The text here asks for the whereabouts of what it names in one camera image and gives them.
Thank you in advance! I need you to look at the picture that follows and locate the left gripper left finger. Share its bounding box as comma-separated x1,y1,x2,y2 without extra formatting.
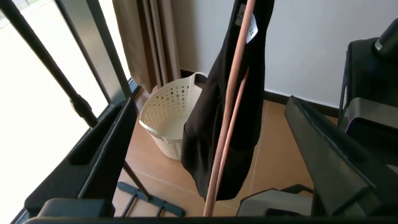
24,96,138,218

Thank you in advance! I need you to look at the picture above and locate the black garment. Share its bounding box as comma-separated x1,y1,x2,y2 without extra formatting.
180,0,276,202

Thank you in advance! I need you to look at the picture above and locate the pink clothes hanger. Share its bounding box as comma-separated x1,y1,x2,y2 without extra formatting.
202,0,257,218

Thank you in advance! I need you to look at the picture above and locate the white laundry basket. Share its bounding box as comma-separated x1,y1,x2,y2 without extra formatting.
138,72,208,161

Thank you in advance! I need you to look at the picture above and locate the window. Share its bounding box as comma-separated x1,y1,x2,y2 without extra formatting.
0,0,142,224

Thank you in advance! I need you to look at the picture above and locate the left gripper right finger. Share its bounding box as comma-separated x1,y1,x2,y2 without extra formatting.
284,95,398,218

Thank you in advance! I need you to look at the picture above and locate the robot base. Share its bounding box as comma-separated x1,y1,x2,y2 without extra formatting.
236,17,398,218

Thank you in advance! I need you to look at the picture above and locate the brown curtain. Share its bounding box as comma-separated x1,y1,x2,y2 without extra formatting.
111,0,182,94

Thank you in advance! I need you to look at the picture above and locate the black clothes rack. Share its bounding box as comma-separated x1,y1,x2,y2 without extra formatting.
0,0,187,218

